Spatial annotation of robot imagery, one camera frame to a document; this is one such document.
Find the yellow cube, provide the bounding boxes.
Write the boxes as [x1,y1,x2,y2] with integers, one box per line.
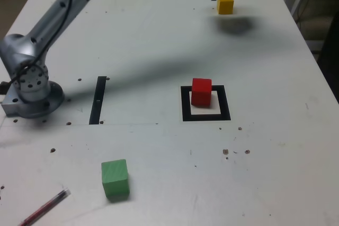
[217,0,235,15]

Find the black tape square outline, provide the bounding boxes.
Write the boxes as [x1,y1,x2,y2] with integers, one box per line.
[180,85,231,122]

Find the green cube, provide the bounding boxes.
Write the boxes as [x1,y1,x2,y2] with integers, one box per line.
[101,159,130,202]

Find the red pen with clear barrel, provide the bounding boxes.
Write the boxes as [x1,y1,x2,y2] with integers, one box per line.
[17,188,71,226]

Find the red cube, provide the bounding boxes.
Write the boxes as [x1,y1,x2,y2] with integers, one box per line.
[191,78,212,107]

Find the black tape strip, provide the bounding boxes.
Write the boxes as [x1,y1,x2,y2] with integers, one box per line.
[88,76,107,125]

